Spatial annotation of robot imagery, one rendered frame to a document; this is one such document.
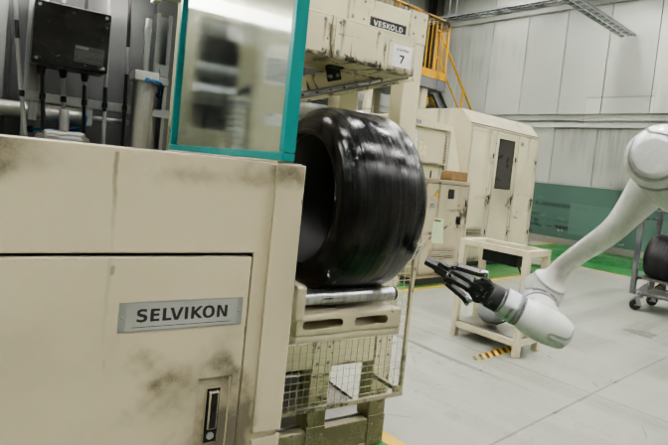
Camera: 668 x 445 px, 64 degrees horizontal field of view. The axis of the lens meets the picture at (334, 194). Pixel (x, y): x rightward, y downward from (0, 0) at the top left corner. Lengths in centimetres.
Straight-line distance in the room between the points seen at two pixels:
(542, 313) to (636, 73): 1195
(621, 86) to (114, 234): 1305
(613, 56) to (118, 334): 1330
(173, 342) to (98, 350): 8
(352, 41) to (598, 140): 1171
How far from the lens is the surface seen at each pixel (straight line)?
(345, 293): 155
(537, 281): 171
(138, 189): 64
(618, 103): 1337
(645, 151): 125
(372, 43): 197
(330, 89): 201
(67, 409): 69
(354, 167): 141
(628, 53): 1356
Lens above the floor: 127
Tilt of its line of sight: 3 degrees down
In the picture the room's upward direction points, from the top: 6 degrees clockwise
